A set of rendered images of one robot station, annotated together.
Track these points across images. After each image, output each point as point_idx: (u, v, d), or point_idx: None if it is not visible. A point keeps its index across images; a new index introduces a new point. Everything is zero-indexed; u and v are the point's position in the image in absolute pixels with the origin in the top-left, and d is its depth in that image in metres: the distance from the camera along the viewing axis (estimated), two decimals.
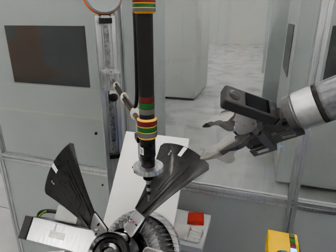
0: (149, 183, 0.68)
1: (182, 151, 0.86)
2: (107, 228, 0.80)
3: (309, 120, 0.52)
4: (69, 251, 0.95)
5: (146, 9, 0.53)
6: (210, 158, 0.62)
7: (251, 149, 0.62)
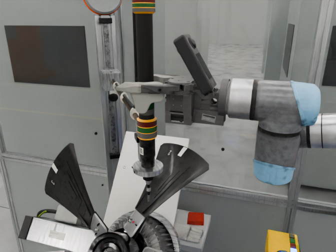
0: (149, 183, 0.68)
1: (182, 151, 0.86)
2: (107, 228, 0.80)
3: (238, 100, 0.51)
4: (69, 251, 0.95)
5: (145, 9, 0.53)
6: (127, 89, 0.55)
7: (167, 113, 0.57)
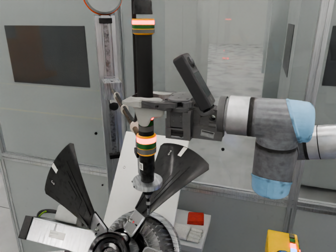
0: (148, 197, 0.69)
1: (182, 151, 0.86)
2: (107, 228, 0.80)
3: (235, 118, 0.53)
4: (69, 251, 0.95)
5: (145, 30, 0.55)
6: (130, 104, 0.59)
7: (168, 129, 0.59)
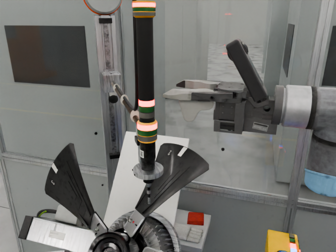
0: (149, 186, 0.68)
1: (182, 151, 0.86)
2: (107, 228, 0.80)
3: (296, 108, 0.48)
4: (69, 251, 0.95)
5: (146, 13, 0.54)
6: (175, 97, 0.52)
7: (216, 122, 0.54)
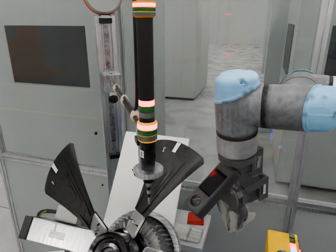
0: (149, 186, 0.68)
1: None
2: (135, 238, 0.77)
3: (247, 150, 0.52)
4: (69, 251, 0.95)
5: (146, 13, 0.54)
6: (238, 233, 0.62)
7: (258, 196, 0.60)
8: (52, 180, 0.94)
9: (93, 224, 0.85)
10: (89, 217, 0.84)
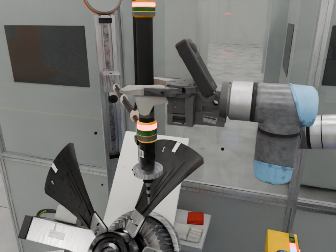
0: (149, 186, 0.68)
1: None
2: (135, 238, 0.77)
3: (239, 102, 0.52)
4: (69, 251, 0.95)
5: (146, 13, 0.54)
6: (130, 92, 0.56)
7: (170, 116, 0.59)
8: (52, 180, 0.94)
9: (93, 224, 0.85)
10: (89, 217, 0.84)
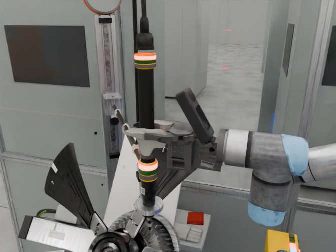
0: (150, 220, 0.72)
1: None
2: (135, 238, 0.77)
3: (234, 152, 0.56)
4: (69, 251, 0.95)
5: (147, 66, 0.57)
6: (133, 135, 0.61)
7: (169, 159, 0.62)
8: (52, 180, 0.94)
9: (93, 224, 0.85)
10: (89, 217, 0.84)
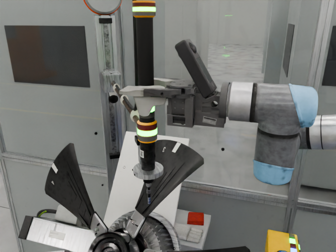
0: (149, 186, 0.68)
1: None
2: (135, 238, 0.77)
3: (238, 103, 0.52)
4: (69, 251, 0.95)
5: (146, 13, 0.54)
6: (130, 93, 0.56)
7: (169, 116, 0.59)
8: (52, 180, 0.94)
9: (93, 224, 0.85)
10: (89, 217, 0.84)
